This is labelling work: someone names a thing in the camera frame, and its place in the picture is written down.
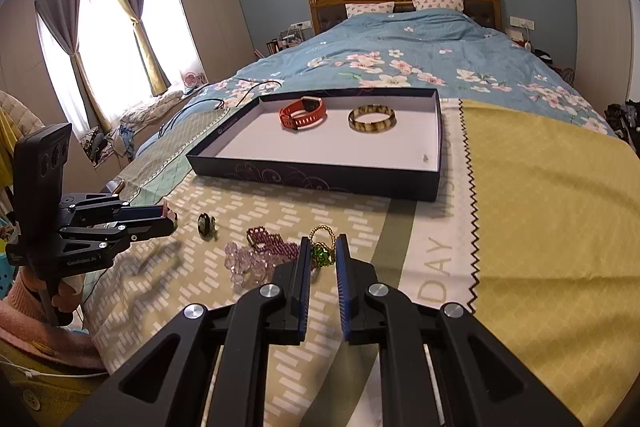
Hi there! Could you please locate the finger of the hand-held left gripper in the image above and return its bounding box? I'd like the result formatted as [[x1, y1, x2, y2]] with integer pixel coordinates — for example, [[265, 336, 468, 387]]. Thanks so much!
[[59, 217, 177, 254], [58, 192, 169, 224]]

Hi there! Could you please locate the white cable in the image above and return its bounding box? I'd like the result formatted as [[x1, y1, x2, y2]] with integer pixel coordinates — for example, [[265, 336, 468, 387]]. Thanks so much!
[[0, 353, 109, 379]]

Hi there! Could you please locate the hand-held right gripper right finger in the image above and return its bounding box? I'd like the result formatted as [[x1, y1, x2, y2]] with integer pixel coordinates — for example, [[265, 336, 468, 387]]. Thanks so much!
[[336, 234, 584, 427]]

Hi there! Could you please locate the white folded blanket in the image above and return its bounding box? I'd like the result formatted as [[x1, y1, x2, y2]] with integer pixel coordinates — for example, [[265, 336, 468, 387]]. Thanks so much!
[[120, 89, 185, 126]]

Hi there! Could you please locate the black ring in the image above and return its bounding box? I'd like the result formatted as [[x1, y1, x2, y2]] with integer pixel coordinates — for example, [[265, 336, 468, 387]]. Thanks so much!
[[197, 212, 218, 239]]

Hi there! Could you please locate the person's left forearm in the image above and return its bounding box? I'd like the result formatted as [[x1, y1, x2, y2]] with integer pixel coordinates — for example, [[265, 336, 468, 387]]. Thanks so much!
[[0, 274, 107, 372]]

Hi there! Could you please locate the green patterned blanket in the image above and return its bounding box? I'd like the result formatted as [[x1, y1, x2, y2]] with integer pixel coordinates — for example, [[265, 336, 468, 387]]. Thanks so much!
[[82, 93, 482, 427]]

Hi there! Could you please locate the black cable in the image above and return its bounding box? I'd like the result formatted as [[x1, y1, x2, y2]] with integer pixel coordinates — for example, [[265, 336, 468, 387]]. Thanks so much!
[[158, 79, 284, 138]]

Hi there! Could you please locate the white spotted pillow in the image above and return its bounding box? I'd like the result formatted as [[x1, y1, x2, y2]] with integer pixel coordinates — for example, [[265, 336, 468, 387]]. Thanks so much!
[[345, 1, 396, 19], [410, 0, 466, 13]]

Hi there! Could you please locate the yellow cloth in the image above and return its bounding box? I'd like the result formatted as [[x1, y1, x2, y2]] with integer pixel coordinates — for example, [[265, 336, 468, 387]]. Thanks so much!
[[457, 99, 640, 404]]

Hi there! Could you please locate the dark clothes pile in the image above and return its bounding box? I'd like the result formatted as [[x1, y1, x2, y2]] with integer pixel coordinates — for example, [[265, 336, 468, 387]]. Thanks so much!
[[603, 99, 640, 140]]

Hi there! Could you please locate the person's yellow-green garment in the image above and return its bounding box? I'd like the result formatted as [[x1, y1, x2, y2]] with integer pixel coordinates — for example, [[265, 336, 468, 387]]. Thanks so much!
[[0, 341, 117, 427]]

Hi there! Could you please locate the blue floral duvet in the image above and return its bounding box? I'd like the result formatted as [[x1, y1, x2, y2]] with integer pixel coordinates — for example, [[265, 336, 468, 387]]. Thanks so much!
[[134, 9, 619, 158]]

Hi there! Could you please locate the cosmetic bottles group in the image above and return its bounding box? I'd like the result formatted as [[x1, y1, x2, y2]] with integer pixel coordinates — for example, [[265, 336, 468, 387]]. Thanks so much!
[[264, 26, 314, 56]]

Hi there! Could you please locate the mixed clothes pile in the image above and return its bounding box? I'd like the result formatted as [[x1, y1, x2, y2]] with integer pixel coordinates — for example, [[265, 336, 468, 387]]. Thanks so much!
[[79, 124, 137, 168]]

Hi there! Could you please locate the beige puffer jacket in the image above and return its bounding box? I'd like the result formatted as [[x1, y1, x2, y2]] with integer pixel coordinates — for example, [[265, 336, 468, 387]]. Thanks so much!
[[0, 90, 46, 158]]

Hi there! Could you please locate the clear crystal bracelet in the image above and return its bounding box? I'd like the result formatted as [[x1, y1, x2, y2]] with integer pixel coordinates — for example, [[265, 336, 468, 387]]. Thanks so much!
[[223, 242, 297, 291]]

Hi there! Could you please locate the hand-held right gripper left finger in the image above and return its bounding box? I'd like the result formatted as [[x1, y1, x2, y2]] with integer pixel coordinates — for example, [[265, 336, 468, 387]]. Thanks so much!
[[65, 236, 313, 427]]

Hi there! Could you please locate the green bead gold chain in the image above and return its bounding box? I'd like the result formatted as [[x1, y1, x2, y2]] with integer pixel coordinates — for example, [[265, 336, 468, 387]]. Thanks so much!
[[309, 227, 337, 269]]

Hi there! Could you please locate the orange smartwatch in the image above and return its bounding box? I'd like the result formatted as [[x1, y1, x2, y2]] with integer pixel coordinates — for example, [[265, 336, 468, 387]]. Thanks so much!
[[278, 97, 328, 131]]

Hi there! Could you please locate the wooden headboard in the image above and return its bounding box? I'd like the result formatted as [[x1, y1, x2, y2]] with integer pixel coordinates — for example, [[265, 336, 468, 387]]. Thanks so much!
[[308, 0, 503, 39]]

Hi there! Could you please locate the amber bangle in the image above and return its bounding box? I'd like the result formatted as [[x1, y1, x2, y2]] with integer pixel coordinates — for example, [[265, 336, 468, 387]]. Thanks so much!
[[348, 104, 399, 134]]

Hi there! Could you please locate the purple beaded bracelet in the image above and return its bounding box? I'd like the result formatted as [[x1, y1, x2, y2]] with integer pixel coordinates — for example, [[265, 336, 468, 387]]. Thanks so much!
[[246, 227, 304, 266]]

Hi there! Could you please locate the person's left hand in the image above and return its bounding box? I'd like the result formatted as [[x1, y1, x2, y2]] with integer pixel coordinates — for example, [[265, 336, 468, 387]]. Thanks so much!
[[17, 271, 86, 325]]

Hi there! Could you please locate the dark blue box lid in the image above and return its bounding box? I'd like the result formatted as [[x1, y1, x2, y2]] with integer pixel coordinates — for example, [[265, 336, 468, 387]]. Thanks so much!
[[186, 88, 445, 203]]

